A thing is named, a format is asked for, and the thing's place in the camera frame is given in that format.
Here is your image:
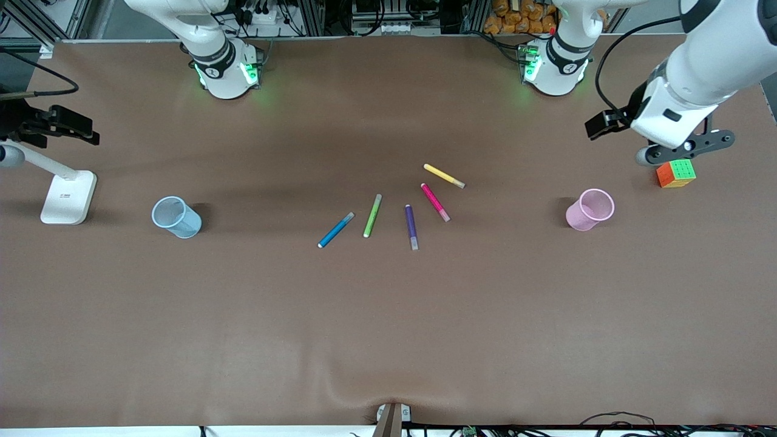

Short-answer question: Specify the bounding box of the pink marker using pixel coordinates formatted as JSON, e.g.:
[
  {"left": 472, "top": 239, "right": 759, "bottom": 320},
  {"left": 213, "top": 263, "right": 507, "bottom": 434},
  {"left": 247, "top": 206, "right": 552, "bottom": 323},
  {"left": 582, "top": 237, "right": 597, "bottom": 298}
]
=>
[{"left": 421, "top": 183, "right": 451, "bottom": 223}]

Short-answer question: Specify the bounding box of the blue marker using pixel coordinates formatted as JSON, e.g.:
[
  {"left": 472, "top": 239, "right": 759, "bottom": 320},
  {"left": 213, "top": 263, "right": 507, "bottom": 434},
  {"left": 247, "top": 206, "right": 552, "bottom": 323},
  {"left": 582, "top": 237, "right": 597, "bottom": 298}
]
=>
[{"left": 317, "top": 212, "right": 355, "bottom": 249}]

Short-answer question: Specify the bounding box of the white desk lamp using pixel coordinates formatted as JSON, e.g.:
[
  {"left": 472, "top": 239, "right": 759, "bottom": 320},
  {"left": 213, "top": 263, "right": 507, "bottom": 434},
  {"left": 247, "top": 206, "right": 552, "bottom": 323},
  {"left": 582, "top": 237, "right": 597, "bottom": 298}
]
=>
[{"left": 17, "top": 147, "right": 98, "bottom": 226}]

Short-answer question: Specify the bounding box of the colourful puzzle cube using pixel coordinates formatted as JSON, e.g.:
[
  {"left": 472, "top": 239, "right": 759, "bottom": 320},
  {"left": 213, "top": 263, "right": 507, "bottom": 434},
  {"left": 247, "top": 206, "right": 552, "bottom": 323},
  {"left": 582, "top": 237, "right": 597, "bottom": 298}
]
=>
[{"left": 656, "top": 160, "right": 697, "bottom": 189}]

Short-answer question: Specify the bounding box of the pink mesh cup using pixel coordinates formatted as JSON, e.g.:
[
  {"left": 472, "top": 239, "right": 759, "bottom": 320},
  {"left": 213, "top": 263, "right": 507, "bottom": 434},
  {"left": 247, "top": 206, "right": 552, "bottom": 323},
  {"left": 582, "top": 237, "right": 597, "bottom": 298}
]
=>
[{"left": 566, "top": 188, "right": 615, "bottom": 232}]

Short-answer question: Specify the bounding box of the blue mesh cup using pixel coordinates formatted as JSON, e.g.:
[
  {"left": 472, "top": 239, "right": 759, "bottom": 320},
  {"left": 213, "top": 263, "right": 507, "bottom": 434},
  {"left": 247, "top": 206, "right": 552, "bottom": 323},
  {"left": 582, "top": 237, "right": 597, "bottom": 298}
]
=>
[{"left": 151, "top": 195, "right": 202, "bottom": 239}]

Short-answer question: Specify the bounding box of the orange snack bag pile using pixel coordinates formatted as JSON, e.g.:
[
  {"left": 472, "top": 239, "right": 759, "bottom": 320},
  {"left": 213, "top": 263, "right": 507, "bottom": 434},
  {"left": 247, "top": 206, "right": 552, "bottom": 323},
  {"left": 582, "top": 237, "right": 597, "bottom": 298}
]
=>
[{"left": 484, "top": 0, "right": 559, "bottom": 35}]

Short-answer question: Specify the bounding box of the yellow marker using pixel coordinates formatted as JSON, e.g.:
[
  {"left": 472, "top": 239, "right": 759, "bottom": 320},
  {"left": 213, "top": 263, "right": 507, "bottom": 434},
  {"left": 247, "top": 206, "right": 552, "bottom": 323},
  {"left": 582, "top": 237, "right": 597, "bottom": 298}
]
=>
[{"left": 423, "top": 163, "right": 466, "bottom": 189}]

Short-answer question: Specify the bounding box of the purple marker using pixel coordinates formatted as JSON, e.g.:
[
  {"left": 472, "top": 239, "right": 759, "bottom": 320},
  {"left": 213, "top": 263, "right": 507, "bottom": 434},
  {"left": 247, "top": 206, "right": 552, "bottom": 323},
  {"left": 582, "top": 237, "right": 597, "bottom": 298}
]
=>
[{"left": 404, "top": 205, "right": 419, "bottom": 251}]

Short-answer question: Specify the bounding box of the white power strip with plugs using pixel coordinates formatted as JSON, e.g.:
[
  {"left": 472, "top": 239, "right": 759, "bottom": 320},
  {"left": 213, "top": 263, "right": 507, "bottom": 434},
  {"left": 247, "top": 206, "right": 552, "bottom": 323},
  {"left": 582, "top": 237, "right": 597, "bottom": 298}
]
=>
[{"left": 239, "top": 3, "right": 281, "bottom": 26}]

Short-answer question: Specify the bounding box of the green marker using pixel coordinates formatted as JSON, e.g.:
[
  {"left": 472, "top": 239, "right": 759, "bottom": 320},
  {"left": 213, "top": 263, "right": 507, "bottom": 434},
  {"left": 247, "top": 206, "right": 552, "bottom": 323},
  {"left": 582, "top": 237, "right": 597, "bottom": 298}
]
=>
[{"left": 363, "top": 194, "right": 383, "bottom": 239}]

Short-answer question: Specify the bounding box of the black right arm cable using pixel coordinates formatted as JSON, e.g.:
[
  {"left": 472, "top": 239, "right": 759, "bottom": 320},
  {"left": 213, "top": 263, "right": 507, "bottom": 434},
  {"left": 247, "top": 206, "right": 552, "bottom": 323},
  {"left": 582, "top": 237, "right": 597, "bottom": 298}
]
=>
[{"left": 0, "top": 47, "right": 80, "bottom": 98}]

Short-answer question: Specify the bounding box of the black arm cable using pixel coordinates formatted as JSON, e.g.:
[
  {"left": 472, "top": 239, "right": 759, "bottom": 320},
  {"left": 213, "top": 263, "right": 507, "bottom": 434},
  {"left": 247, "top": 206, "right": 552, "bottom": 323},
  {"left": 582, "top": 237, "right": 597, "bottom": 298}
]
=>
[
  {"left": 0, "top": 47, "right": 80, "bottom": 98},
  {"left": 594, "top": 17, "right": 687, "bottom": 117}
]

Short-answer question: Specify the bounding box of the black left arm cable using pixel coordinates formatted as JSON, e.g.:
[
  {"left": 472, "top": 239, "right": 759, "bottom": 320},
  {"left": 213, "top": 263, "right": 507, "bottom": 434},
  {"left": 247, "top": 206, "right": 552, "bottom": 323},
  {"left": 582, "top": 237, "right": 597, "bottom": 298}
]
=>
[{"left": 594, "top": 17, "right": 687, "bottom": 117}]

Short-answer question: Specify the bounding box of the aluminium frame profile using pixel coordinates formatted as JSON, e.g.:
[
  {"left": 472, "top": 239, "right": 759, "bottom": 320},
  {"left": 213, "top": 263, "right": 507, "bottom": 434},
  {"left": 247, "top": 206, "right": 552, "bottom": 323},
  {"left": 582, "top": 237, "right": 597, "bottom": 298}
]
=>
[{"left": 0, "top": 0, "right": 92, "bottom": 59}]

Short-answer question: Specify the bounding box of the black looped cable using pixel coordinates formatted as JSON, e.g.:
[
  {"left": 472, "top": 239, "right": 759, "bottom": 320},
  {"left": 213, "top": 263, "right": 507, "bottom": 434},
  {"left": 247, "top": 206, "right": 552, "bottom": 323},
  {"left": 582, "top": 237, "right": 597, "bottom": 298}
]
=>
[{"left": 580, "top": 411, "right": 659, "bottom": 429}]

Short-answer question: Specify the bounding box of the metal bracket with brown post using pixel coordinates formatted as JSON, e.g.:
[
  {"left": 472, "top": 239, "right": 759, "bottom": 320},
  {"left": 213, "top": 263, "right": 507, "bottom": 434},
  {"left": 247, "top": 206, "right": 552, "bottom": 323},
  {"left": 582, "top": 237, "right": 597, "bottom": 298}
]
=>
[{"left": 372, "top": 402, "right": 412, "bottom": 437}]

